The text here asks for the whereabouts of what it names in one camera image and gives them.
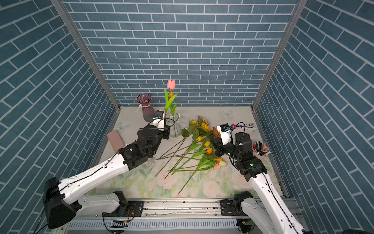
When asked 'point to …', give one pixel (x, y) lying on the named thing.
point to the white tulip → (222, 163)
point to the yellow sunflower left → (184, 133)
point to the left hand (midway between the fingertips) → (169, 120)
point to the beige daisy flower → (204, 121)
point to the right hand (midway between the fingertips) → (212, 140)
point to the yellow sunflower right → (205, 126)
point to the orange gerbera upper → (217, 132)
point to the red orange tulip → (217, 160)
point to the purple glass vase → (144, 99)
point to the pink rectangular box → (115, 140)
